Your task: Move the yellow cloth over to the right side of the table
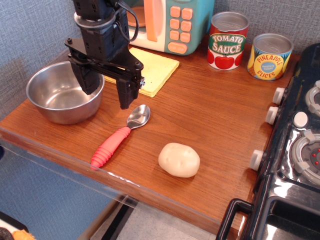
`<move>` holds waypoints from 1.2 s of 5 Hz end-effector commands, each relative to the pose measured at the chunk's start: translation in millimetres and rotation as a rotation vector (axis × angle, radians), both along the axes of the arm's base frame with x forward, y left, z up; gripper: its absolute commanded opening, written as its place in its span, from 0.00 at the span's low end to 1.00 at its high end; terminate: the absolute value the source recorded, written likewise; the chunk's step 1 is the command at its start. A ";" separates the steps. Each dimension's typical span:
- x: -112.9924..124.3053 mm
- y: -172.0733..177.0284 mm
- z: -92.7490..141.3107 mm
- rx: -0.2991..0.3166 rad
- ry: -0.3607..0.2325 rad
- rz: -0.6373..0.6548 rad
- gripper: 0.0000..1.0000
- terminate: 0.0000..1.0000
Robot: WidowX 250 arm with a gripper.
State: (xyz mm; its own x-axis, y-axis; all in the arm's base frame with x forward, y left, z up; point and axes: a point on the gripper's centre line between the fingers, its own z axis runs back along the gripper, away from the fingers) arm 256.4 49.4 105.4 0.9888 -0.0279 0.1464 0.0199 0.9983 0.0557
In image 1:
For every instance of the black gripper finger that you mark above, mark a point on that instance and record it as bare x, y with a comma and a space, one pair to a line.
89, 80
127, 92

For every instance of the yellow cloth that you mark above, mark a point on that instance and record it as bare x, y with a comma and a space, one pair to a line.
156, 70

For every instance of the toy microwave teal and white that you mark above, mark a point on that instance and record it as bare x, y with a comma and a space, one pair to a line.
170, 26

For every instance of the clear acrylic table guard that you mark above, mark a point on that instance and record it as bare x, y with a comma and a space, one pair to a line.
161, 206

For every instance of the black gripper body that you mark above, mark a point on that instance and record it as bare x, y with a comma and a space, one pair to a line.
104, 46

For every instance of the white toy potato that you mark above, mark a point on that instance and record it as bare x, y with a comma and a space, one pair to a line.
179, 160

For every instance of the stainless steel bowl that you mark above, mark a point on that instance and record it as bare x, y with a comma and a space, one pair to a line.
58, 96

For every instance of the tomato sauce can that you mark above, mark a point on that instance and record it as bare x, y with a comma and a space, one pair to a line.
227, 38

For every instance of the spoon with red handle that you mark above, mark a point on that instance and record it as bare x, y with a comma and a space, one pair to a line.
138, 118

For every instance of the black toy stove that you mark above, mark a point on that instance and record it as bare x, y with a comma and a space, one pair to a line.
286, 203

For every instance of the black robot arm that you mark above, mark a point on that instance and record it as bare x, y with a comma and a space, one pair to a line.
102, 6

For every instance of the pineapple slices can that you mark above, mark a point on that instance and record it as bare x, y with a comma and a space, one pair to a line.
269, 56

